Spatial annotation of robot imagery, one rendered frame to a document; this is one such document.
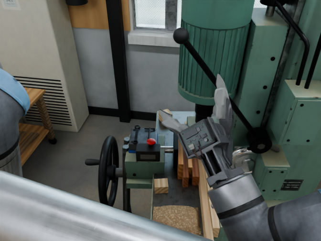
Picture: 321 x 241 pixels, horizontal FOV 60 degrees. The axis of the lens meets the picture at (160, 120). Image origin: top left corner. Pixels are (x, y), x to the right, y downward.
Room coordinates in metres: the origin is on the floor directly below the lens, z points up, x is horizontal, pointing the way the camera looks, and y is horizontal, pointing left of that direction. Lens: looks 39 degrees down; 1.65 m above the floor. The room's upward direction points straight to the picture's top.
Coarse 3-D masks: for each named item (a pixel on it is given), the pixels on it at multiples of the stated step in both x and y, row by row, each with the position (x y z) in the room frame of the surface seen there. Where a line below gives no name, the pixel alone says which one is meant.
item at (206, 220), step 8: (200, 168) 0.63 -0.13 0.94; (200, 176) 0.60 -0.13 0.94; (200, 184) 0.57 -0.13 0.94; (200, 192) 0.55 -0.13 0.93; (200, 200) 0.53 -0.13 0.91; (208, 200) 0.51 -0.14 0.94; (208, 208) 0.48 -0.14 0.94; (208, 216) 0.45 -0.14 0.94; (208, 224) 0.43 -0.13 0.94; (208, 232) 0.40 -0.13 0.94
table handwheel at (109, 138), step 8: (112, 136) 0.81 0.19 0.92; (104, 144) 0.73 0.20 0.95; (112, 144) 0.83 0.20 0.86; (104, 152) 0.70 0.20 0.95; (112, 152) 0.85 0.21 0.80; (104, 160) 0.67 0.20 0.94; (104, 168) 0.65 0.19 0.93; (112, 168) 0.72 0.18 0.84; (120, 168) 0.73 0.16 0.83; (104, 176) 0.63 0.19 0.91; (112, 176) 0.70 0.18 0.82; (120, 176) 0.71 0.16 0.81; (104, 184) 0.61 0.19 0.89; (112, 184) 0.76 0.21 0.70; (104, 192) 0.60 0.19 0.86; (112, 192) 0.72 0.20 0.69; (104, 200) 0.59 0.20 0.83; (112, 200) 0.67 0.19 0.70
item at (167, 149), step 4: (176, 136) 0.73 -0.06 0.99; (176, 140) 0.71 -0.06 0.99; (176, 144) 0.69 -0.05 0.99; (160, 148) 0.71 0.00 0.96; (164, 148) 0.71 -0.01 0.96; (168, 148) 0.71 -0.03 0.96; (172, 148) 0.71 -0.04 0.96; (176, 148) 0.67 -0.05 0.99; (168, 152) 0.70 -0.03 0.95; (172, 152) 0.70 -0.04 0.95; (176, 152) 0.67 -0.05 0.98; (176, 156) 0.67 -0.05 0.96; (176, 160) 0.67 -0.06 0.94; (176, 164) 0.67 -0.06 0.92
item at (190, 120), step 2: (188, 116) 0.75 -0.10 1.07; (190, 116) 0.75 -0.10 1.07; (192, 116) 0.75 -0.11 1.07; (194, 116) 0.75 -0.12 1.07; (188, 118) 0.74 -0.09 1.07; (190, 118) 0.74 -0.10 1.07; (192, 118) 0.74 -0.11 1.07; (194, 118) 0.74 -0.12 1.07; (214, 118) 0.74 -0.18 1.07; (188, 120) 0.73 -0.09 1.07; (190, 120) 0.73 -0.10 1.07; (192, 120) 0.73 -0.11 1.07; (194, 120) 0.73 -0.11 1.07; (214, 120) 0.73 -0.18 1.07; (216, 120) 0.73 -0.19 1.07; (218, 120) 0.73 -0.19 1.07; (188, 122) 0.72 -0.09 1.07; (190, 122) 0.72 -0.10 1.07; (192, 122) 0.72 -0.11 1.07; (194, 122) 0.72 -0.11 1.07; (216, 122) 0.72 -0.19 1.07; (218, 122) 0.72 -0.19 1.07; (188, 124) 0.71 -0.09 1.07; (190, 124) 0.71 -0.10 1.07; (192, 124) 0.71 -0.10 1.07
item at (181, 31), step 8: (176, 32) 0.57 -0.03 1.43; (184, 32) 0.57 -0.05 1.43; (176, 40) 0.57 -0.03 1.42; (184, 40) 0.57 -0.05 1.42; (192, 48) 0.58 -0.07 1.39; (200, 56) 0.58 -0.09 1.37; (200, 64) 0.57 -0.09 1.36; (208, 72) 0.57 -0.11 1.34; (232, 104) 0.57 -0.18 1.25; (240, 112) 0.57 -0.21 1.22; (248, 128) 0.57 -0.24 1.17; (256, 128) 0.60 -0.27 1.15; (248, 136) 0.58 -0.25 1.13; (256, 136) 0.57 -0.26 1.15; (264, 136) 0.56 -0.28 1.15; (256, 144) 0.55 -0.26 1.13; (264, 144) 0.55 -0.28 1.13; (272, 144) 0.58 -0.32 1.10; (256, 152) 0.55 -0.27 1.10; (264, 152) 0.55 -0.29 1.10
